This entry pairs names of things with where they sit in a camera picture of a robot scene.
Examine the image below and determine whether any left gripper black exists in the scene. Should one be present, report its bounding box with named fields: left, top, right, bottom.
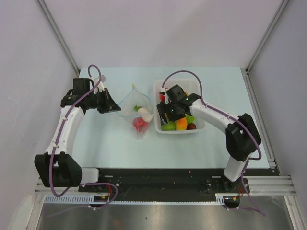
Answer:
left=86, top=88, right=120, bottom=114

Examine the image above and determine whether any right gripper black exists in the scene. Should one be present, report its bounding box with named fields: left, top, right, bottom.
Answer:
left=157, top=101, right=186, bottom=126

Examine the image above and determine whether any orange papaya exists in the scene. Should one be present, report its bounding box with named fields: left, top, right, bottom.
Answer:
left=175, top=117, right=188, bottom=131

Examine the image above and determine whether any green lime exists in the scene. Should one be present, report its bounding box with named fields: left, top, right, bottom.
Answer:
left=161, top=121, right=176, bottom=131

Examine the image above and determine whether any clear zip top bag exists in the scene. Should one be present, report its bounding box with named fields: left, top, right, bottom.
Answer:
left=117, top=84, right=154, bottom=139

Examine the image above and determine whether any white radish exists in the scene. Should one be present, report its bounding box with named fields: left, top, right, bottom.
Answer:
left=133, top=105, right=154, bottom=123

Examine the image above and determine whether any red bell pepper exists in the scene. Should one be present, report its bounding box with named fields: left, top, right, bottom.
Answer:
left=132, top=117, right=148, bottom=133

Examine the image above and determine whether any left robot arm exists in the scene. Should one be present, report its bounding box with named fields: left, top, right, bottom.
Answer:
left=34, top=77, right=121, bottom=192

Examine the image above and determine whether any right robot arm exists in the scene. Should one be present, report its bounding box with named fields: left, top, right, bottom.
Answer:
left=157, top=85, right=261, bottom=192

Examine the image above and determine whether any green leaf vegetable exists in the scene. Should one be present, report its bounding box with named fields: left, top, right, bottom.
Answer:
left=186, top=114, right=195, bottom=124

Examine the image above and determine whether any white plastic basket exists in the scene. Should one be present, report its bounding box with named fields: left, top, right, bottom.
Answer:
left=153, top=79, right=206, bottom=134

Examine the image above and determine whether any dark red plum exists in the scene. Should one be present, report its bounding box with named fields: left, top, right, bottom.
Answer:
left=187, top=123, right=197, bottom=130

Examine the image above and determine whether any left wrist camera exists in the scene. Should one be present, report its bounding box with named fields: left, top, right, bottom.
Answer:
left=90, top=75, right=106, bottom=94

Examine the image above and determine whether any right aluminium frame post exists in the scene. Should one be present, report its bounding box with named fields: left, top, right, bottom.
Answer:
left=246, top=0, right=291, bottom=70

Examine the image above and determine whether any aluminium frame post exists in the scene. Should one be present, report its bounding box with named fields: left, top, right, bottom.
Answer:
left=246, top=0, right=291, bottom=70
left=35, top=0, right=81, bottom=76

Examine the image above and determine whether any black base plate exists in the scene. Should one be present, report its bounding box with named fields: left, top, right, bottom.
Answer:
left=78, top=168, right=249, bottom=201

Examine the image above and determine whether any white cable duct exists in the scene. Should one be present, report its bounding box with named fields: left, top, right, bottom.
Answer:
left=44, top=194, right=225, bottom=206

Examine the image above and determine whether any left aluminium frame post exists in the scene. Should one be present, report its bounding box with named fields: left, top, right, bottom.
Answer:
left=35, top=0, right=81, bottom=76

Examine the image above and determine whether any aluminium front rail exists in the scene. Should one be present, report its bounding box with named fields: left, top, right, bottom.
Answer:
left=34, top=176, right=296, bottom=196

